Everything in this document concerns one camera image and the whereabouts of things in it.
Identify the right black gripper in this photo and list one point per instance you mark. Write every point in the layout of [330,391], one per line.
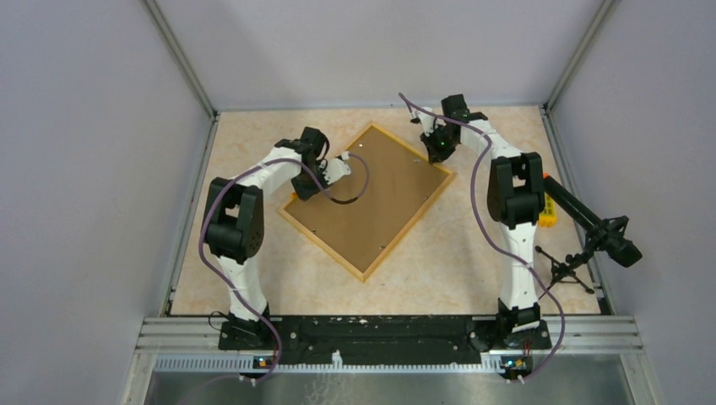
[434,156]

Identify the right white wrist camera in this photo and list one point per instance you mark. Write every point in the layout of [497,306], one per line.
[425,118]

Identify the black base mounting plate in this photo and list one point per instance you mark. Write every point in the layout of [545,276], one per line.
[380,340]

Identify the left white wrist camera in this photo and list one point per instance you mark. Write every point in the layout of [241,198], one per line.
[337,168]

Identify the yellow picture frame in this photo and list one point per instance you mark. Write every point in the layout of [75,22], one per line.
[391,186]

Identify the white cable duct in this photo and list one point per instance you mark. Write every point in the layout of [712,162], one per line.
[248,364]

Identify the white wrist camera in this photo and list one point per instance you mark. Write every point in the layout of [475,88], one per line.
[425,118]
[337,168]

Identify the black mini tripod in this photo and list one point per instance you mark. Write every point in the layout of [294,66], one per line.
[565,272]

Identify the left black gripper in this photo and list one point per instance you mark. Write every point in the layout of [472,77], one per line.
[304,193]

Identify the yellow screw box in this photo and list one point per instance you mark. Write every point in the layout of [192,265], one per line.
[548,216]

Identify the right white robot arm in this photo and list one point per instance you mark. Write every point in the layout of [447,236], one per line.
[515,198]

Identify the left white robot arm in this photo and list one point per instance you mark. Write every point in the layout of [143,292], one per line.
[233,229]

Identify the aluminium front rail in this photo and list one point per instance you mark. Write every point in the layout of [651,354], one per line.
[582,335]

